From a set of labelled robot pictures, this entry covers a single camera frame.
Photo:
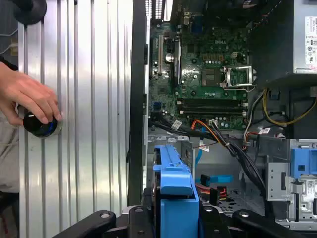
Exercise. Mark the grey power supply unit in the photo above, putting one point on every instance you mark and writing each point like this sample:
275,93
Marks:
277,44

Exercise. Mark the round black object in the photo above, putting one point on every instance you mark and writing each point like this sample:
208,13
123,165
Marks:
29,11

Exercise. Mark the hard disk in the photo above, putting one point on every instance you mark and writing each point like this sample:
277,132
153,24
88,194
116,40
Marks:
177,188

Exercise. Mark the white expansion slot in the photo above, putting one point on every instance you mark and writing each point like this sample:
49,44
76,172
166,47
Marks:
160,54

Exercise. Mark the metal socket cover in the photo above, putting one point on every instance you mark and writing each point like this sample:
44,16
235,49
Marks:
249,77

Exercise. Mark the silver coin battery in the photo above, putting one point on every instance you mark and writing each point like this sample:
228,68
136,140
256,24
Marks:
169,57

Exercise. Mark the open black PC case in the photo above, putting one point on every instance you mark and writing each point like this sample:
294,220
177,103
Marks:
137,99

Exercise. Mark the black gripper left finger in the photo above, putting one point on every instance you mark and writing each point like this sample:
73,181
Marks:
135,223

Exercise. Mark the person's bare hand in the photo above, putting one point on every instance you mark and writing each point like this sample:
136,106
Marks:
27,94

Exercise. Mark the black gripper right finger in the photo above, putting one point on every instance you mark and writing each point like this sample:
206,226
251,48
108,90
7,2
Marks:
210,223

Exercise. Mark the black expansion slot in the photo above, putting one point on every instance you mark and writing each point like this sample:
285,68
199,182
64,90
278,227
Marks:
176,62

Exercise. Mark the green Dell motherboard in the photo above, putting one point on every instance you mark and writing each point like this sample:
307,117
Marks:
198,49

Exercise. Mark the black RAM slot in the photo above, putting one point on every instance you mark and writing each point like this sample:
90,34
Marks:
213,102
213,111

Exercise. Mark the CPU socket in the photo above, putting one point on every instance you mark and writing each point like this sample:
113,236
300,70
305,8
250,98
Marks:
210,77

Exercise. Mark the metal disk bay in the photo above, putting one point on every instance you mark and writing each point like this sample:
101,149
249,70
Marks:
223,161

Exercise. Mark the person's beige clothed trunk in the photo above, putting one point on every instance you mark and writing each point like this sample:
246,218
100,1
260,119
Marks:
8,158

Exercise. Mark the blue plastic drive latch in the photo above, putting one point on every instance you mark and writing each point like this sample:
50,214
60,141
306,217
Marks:
301,161

